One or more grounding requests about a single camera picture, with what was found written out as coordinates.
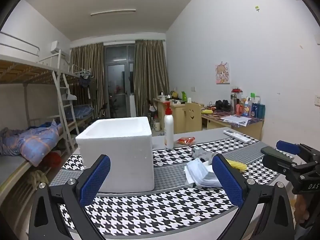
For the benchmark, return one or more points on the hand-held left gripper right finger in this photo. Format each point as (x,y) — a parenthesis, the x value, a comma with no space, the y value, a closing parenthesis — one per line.
(227,180)

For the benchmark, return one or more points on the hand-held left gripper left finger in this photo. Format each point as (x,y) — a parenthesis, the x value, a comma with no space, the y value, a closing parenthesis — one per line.
(96,180)

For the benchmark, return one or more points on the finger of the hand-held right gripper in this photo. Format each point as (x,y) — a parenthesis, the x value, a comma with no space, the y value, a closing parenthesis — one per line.
(275,157)
(287,147)

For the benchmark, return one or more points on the yellow-green tissue packet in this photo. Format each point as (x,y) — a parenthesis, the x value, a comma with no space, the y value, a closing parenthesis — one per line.
(236,165)

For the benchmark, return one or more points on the white tissue paper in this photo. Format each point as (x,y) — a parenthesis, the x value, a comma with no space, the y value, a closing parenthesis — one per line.
(197,172)

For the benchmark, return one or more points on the white foam box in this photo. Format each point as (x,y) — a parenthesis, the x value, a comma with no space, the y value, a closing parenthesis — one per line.
(117,155)

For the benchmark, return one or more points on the grey sock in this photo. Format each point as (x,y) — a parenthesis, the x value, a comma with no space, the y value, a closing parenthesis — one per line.
(203,154)

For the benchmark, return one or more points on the desk with patterned cloth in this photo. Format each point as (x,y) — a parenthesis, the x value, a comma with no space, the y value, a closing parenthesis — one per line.
(250,130)

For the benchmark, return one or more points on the white remote control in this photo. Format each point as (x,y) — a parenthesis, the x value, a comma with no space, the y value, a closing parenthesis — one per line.
(237,136)

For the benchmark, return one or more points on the red bag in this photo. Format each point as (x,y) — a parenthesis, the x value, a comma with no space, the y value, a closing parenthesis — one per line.
(53,159)

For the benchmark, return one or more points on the white paper sheets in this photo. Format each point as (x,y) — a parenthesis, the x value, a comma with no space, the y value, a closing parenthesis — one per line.
(235,120)

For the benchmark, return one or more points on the group of toiletry bottles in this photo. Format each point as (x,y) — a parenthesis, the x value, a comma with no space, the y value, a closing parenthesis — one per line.
(246,108)

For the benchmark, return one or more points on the red snack packet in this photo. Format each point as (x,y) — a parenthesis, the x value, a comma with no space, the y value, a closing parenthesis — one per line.
(186,140)

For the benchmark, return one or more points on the khaki cloth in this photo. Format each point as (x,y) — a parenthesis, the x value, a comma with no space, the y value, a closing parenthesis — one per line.
(37,176)

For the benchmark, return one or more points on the houndstooth table cloth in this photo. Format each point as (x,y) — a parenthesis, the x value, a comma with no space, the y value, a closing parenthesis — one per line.
(150,210)

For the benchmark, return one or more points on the blue plaid quilt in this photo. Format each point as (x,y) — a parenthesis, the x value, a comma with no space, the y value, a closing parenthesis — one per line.
(37,142)

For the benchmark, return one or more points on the black folding chair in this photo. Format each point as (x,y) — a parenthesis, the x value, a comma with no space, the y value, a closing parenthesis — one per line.
(103,110)

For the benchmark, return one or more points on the yellow packet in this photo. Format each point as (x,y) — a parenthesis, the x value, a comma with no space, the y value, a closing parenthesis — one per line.
(207,110)

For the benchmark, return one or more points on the wooden smiley chair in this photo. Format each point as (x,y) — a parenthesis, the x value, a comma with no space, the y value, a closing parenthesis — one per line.
(192,116)

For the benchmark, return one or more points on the black headphones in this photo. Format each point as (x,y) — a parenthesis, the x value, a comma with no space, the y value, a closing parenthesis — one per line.
(222,104)

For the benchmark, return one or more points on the white lotion pump bottle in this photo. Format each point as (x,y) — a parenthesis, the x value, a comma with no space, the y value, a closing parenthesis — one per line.
(169,130)

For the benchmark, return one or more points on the white bunk bed ladder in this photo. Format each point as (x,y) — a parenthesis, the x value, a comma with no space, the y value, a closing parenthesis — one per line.
(59,99)

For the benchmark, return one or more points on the white clothes hanger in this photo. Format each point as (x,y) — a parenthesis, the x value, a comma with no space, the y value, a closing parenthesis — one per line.
(68,95)

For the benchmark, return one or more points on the green plastic container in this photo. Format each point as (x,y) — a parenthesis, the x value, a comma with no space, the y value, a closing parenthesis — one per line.
(183,97)

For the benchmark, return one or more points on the dark hanging clothes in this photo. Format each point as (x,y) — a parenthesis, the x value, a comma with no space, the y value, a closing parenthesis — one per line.
(86,83)

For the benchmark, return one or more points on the brown curtain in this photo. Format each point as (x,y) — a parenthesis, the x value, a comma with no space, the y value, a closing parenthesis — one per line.
(96,80)
(150,80)

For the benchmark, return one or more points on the yellow bag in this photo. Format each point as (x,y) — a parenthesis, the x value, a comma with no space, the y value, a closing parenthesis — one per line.
(175,94)

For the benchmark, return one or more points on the glass balcony door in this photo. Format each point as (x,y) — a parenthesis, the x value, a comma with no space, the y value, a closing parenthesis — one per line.
(116,80)

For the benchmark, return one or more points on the small white metal bunk bed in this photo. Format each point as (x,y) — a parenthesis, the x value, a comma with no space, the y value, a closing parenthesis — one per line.
(75,78)

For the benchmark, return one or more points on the silver kettle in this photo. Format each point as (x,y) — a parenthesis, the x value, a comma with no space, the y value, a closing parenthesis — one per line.
(162,95)

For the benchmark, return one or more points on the large white metal bunk bed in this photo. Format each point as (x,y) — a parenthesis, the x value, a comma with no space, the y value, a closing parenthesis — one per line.
(25,70)

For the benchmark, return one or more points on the white air conditioner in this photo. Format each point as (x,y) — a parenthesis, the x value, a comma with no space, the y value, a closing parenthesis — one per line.
(56,46)

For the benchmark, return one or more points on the ceiling light tube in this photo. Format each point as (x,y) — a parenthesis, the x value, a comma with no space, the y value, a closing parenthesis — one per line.
(112,12)

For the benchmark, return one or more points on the white wall socket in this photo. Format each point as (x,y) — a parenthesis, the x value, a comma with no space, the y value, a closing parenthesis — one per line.
(317,100)

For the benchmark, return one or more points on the cartoon wall poster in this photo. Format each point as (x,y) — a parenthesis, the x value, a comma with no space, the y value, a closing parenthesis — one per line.
(222,72)

